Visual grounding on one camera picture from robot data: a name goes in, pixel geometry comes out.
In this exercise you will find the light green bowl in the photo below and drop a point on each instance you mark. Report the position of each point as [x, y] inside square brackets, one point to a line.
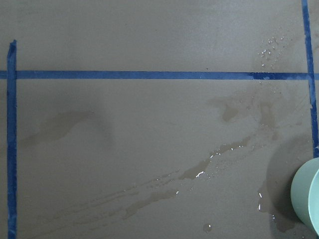
[305, 194]

